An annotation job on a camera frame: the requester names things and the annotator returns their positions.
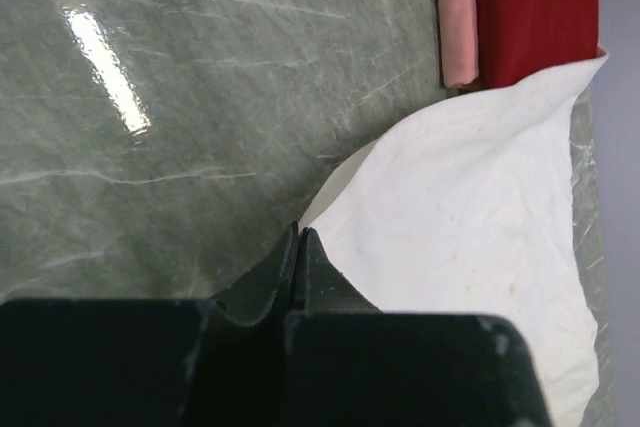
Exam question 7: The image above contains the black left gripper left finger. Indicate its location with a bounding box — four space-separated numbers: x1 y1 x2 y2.
214 222 299 327

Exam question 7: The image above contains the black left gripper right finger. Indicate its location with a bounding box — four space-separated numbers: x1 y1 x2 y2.
298 228 380 314

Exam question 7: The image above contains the white t shirt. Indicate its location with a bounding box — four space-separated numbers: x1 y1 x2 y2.
301 51 607 426

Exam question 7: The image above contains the pink folded t shirt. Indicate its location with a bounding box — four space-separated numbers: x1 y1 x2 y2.
437 0 479 89

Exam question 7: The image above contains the red folded t shirt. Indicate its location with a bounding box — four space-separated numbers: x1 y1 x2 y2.
476 0 599 89

